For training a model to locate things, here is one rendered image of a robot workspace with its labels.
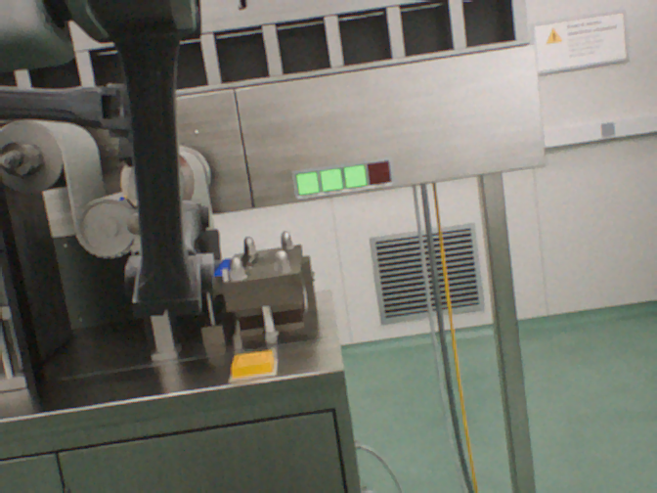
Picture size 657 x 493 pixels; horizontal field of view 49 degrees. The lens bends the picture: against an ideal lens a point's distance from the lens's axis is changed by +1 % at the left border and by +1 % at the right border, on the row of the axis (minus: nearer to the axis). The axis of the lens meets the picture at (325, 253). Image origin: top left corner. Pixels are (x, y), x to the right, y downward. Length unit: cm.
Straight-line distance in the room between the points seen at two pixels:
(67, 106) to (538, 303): 359
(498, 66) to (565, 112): 254
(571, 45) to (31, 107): 356
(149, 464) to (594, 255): 353
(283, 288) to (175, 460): 39
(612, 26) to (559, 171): 84
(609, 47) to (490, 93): 266
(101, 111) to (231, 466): 65
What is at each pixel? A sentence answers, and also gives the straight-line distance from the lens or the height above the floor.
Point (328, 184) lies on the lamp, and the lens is 179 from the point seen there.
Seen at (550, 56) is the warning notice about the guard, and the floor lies 155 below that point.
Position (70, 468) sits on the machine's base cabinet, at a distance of 140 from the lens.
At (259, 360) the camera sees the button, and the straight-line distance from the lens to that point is 128.
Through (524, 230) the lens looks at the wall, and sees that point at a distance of 435.
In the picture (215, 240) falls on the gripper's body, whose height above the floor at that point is 112.
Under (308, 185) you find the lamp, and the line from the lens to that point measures 179.
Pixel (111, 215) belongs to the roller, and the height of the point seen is 120.
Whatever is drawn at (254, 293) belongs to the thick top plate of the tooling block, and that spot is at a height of 100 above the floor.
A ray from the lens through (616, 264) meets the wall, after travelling 457.
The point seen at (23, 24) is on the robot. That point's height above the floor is 138.
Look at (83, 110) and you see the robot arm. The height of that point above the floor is 139.
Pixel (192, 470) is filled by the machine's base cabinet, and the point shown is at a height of 75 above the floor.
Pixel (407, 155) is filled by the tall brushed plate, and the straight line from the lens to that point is 181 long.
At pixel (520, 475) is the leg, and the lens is 227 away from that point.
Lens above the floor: 129
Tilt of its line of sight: 9 degrees down
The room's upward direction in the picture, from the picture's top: 8 degrees counter-clockwise
